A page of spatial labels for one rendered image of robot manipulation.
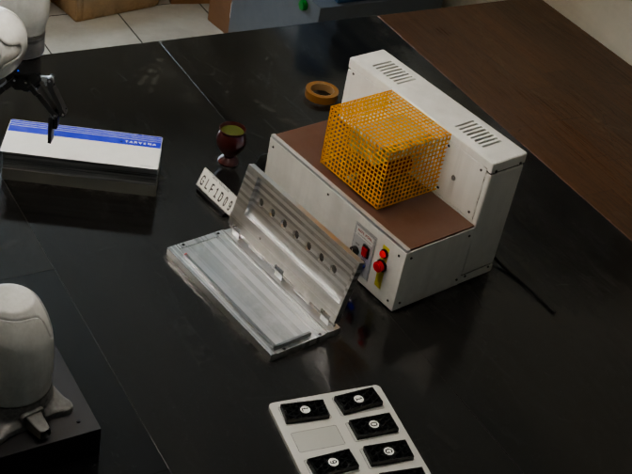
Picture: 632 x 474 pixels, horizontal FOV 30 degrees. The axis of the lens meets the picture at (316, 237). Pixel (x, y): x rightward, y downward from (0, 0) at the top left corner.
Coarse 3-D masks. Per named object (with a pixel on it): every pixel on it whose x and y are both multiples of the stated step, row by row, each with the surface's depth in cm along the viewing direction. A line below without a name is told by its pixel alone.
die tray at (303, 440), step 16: (288, 400) 258; (304, 400) 259; (384, 400) 263; (272, 416) 255; (336, 416) 257; (352, 416) 258; (368, 416) 258; (288, 432) 251; (304, 432) 252; (320, 432) 252; (336, 432) 253; (352, 432) 254; (400, 432) 256; (288, 448) 248; (304, 448) 248; (320, 448) 249; (336, 448) 249; (352, 448) 250; (416, 448) 253; (304, 464) 244; (368, 464) 247; (400, 464) 249; (416, 464) 249
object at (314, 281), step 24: (240, 192) 297; (264, 192) 292; (240, 216) 298; (264, 216) 293; (288, 216) 286; (312, 216) 281; (264, 240) 292; (288, 240) 287; (312, 240) 281; (336, 240) 274; (288, 264) 286; (312, 264) 281; (336, 264) 276; (360, 264) 269; (312, 288) 280; (336, 288) 276; (336, 312) 275
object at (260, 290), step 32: (192, 256) 292; (224, 256) 294; (256, 256) 296; (224, 288) 284; (256, 288) 286; (288, 288) 288; (256, 320) 276; (288, 320) 278; (320, 320) 280; (288, 352) 271
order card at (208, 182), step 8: (200, 176) 317; (208, 176) 315; (200, 184) 316; (208, 184) 315; (216, 184) 312; (224, 184) 311; (208, 192) 314; (216, 192) 312; (224, 192) 310; (216, 200) 312; (224, 200) 310; (232, 200) 308; (224, 208) 310; (232, 208) 308
